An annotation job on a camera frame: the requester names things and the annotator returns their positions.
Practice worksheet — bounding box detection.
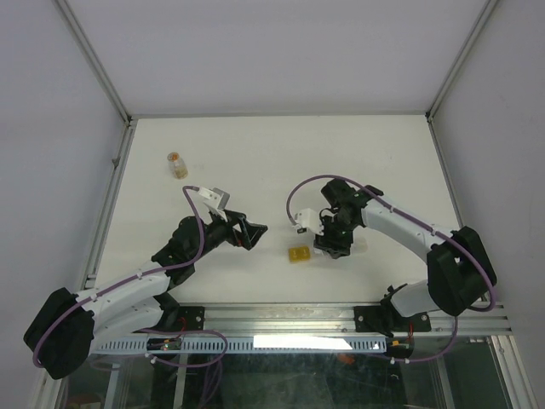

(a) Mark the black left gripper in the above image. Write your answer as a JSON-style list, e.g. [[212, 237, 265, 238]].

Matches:
[[189, 208, 267, 263]]

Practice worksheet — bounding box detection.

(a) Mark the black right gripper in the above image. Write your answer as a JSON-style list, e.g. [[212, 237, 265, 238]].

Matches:
[[313, 214, 358, 258]]

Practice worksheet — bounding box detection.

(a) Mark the weekly pill organizer strip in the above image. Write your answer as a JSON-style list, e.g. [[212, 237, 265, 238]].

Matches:
[[288, 240, 370, 265]]

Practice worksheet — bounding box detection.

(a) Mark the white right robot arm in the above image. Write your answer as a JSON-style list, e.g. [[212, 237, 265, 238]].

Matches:
[[313, 178, 497, 337]]

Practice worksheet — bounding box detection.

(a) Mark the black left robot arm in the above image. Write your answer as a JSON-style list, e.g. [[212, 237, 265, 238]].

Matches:
[[23, 210, 268, 379]]

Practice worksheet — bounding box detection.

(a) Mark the clear glass bottle orange cap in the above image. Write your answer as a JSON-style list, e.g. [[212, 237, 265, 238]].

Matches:
[[167, 152, 188, 179]]

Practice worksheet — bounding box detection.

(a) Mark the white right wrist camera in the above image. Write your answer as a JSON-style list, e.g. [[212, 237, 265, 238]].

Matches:
[[293, 208, 324, 235]]

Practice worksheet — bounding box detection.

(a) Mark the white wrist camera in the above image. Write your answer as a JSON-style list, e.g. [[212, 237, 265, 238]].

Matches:
[[293, 208, 324, 235], [198, 187, 230, 222]]

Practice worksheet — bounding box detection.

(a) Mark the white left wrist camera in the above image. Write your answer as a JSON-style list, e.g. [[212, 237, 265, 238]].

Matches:
[[198, 187, 230, 222]]

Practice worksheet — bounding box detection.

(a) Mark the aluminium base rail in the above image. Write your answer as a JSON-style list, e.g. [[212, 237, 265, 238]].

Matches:
[[53, 301, 510, 337]]

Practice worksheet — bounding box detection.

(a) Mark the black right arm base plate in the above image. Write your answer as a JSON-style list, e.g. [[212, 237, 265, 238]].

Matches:
[[353, 305, 432, 337]]

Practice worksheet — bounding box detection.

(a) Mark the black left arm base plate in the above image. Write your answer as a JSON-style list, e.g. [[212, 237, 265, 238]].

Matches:
[[138, 305, 205, 333]]

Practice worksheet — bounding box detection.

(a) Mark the white slotted cable duct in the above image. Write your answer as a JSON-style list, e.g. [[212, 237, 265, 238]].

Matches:
[[96, 335, 387, 354]]

